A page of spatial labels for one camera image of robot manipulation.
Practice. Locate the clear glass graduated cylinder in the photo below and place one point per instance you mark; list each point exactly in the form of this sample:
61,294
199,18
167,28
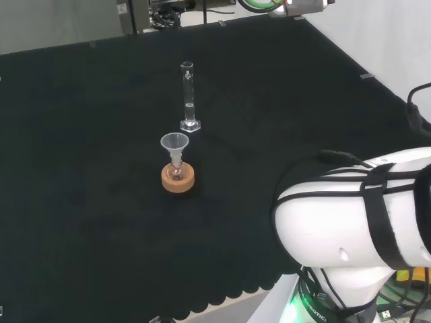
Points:
189,101

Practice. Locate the small round-bottom glass flask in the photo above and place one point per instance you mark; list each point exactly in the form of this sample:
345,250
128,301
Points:
176,172

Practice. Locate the clear plastic funnel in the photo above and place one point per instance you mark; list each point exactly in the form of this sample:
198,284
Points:
174,143

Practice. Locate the black bench cloth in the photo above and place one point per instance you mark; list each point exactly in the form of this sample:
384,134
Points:
101,134

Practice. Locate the grey equipment cabinet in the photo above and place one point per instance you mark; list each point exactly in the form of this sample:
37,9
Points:
129,17

